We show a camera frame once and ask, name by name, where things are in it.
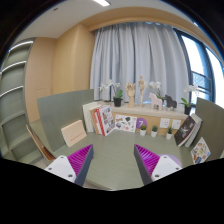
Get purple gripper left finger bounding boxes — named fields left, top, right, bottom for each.
left=45, top=144, right=94, bottom=186

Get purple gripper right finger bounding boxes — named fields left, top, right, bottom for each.
left=134, top=144, right=182, bottom=185

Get wooden chair back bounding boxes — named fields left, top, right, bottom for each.
left=26, top=126, right=55, bottom=161

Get beige card box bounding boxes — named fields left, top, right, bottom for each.
left=61, top=120, right=87, bottom=147

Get small potted plant middle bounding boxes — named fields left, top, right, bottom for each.
left=151, top=126, right=158, bottom=137

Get small potted plant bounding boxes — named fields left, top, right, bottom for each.
left=151, top=126, right=158, bottom=137
left=140, top=125, right=147, bottom=136
left=166, top=126, right=173, bottom=140

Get small potted plant right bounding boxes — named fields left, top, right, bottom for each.
left=166, top=126, right=173, bottom=140

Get small potted plant left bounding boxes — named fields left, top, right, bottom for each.
left=140, top=125, right=147, bottom=136

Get black cover book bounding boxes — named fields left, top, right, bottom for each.
left=174, top=116, right=196, bottom=147

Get purple round number sign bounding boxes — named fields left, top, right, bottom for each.
left=136, top=118, right=147, bottom=130

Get colourful picture book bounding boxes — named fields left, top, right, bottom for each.
left=191, top=137, right=211, bottom=164

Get illustrated white card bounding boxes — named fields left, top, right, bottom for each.
left=115, top=115, right=137, bottom=133

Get green left divider panel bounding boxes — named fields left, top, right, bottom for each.
left=37, top=89, right=94, bottom=152

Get green divider panel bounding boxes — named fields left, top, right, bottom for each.
left=37, top=89, right=94, bottom=152
left=193, top=98, right=224, bottom=161

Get white books stack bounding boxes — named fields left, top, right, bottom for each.
left=83, top=102, right=99, bottom=132

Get red spine book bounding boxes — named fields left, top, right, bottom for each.
left=96, top=105, right=115, bottom=136

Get green right divider panel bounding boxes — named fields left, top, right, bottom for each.
left=193, top=98, right=224, bottom=161

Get black toy horse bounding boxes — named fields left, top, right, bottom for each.
left=165, top=95, right=177, bottom=109

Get pink toy horse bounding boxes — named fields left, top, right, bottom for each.
left=149, top=93, right=162, bottom=109

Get white orchid black pot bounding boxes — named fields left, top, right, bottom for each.
left=99, top=80, right=123, bottom=107

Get wooden hand model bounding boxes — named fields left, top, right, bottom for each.
left=126, top=82, right=135, bottom=108

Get white orchid middle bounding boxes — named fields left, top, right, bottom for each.
left=149, top=81, right=164, bottom=100

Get wooden mannequin figure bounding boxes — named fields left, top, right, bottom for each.
left=138, top=76, right=147, bottom=105

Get white orchid right pot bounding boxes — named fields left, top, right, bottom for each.
left=181, top=84, right=199, bottom=115

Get grey curtain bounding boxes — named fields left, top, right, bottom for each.
left=90, top=22, right=189, bottom=101

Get white wall socket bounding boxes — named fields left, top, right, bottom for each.
left=160, top=118, right=170, bottom=128

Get green wall shelf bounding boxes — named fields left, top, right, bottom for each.
left=0, top=38, right=41, bottom=164

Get window with black frame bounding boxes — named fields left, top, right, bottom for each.
left=175, top=30, right=224, bottom=108

